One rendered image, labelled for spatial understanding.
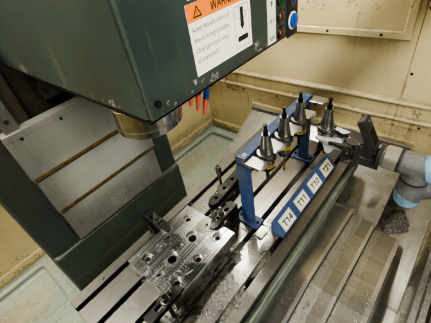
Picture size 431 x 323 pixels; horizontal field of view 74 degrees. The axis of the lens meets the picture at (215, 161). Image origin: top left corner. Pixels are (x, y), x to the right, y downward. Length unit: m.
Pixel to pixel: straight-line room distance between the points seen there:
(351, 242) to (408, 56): 0.78
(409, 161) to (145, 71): 0.80
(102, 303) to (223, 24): 0.93
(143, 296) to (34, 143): 0.60
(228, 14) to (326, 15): 0.98
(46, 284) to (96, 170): 0.73
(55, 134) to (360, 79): 1.27
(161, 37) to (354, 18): 1.10
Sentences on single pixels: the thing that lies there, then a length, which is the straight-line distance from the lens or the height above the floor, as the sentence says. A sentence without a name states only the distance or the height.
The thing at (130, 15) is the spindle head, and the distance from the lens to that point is 0.40.
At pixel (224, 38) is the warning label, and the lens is 0.53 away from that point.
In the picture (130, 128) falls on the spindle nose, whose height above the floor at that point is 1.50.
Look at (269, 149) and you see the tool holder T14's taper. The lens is 0.90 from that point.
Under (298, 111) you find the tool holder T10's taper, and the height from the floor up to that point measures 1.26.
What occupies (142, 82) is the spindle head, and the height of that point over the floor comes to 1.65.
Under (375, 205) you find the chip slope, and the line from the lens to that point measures 1.50.
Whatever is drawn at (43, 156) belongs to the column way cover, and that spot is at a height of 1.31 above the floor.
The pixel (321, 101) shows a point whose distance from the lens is 1.21.
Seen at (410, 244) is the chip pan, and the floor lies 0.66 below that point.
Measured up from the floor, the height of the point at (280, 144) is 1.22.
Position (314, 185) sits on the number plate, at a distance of 1.24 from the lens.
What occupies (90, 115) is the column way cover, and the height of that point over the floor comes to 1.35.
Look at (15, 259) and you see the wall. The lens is 1.76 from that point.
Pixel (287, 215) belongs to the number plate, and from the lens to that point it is 1.11.
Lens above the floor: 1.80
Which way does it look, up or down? 39 degrees down
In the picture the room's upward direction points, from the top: 11 degrees counter-clockwise
